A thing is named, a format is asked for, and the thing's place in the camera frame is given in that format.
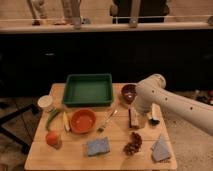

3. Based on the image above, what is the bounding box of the brown whiteboard eraser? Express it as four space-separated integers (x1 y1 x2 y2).
129 108 140 129

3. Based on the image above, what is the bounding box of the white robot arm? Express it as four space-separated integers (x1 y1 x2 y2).
133 74 213 136

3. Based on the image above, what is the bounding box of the dark red bowl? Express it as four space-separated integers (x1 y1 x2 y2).
121 84 136 104

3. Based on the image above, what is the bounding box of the orange-red bowl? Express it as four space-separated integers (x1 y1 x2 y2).
70 109 96 134

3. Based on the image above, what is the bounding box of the green plastic tray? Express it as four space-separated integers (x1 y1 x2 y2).
62 74 114 107

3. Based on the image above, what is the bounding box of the green pepper toy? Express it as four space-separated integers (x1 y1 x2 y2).
45 108 60 131

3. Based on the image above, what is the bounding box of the blue sponge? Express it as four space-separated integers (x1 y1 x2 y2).
86 137 110 156

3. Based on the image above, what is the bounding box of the white cup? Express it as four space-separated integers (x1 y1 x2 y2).
37 95 53 112

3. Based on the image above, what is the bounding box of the bunch of red grapes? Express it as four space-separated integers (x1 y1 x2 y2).
123 132 142 156

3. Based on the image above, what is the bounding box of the orange fruit toy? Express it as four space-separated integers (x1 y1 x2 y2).
46 131 62 149

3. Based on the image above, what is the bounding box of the grey folded cloth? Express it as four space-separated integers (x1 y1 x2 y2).
151 134 171 162

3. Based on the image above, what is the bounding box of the black chair base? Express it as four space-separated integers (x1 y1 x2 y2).
0 104 39 154

